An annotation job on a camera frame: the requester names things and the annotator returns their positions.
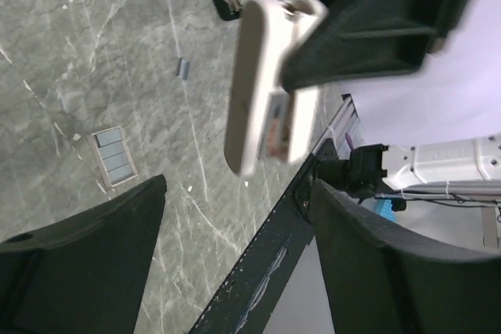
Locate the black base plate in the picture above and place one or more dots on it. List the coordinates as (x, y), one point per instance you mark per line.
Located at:
(246, 299)

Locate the small loose staple strip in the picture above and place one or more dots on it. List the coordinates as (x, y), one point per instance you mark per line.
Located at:
(183, 68)

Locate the grey staple tray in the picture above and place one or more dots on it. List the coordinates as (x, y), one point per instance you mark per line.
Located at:
(112, 156)

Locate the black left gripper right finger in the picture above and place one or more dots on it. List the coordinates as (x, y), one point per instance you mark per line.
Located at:
(383, 278)

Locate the aluminium rail frame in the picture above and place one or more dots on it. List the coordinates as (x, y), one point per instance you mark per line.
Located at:
(344, 130)

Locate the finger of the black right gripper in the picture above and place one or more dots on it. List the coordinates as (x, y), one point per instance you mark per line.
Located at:
(370, 38)

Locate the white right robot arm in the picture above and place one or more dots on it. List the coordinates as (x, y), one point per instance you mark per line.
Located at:
(383, 168)

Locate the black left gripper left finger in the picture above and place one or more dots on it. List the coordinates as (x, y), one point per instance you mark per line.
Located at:
(86, 273)

